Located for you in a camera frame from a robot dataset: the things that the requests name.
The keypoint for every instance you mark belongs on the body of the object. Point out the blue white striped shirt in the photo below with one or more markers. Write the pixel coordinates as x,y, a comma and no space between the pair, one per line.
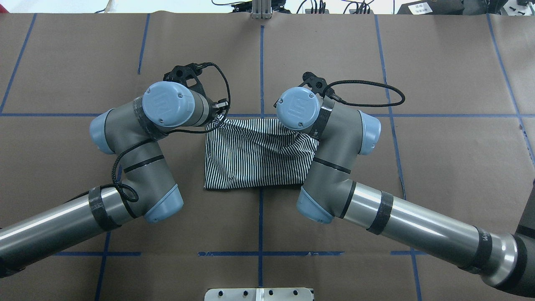
254,153

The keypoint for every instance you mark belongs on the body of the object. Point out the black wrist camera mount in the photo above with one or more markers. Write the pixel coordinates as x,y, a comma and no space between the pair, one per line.
187,75
315,83

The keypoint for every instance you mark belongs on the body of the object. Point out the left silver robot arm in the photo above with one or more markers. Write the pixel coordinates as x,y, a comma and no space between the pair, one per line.
68,179

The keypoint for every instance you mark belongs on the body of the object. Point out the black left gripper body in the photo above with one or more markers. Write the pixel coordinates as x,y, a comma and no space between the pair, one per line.
220,107

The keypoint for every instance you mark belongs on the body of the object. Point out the black box with label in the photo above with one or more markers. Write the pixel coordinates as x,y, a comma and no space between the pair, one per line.
432,7

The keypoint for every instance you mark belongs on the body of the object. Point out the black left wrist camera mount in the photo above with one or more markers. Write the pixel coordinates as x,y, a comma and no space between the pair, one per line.
187,75

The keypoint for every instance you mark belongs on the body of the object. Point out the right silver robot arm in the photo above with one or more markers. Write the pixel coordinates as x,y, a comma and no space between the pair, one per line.
505,262

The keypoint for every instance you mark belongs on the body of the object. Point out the aluminium frame post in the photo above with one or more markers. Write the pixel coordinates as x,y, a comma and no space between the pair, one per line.
262,9

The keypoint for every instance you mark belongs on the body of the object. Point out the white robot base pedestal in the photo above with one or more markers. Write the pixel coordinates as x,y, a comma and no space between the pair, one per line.
260,294

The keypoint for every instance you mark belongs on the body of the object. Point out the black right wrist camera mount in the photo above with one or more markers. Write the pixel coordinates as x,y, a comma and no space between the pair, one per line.
315,83

